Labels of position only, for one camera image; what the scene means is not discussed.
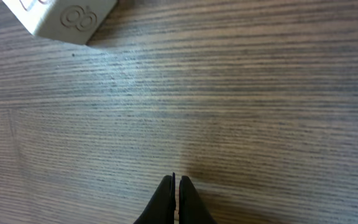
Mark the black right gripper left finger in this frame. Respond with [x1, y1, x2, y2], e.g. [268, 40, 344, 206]
[134, 172, 176, 224]

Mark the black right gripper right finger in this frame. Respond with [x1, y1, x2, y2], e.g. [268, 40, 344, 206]
[178, 175, 217, 224]

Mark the wooden block red letter M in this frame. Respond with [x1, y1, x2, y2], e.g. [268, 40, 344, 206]
[3, 0, 118, 45]

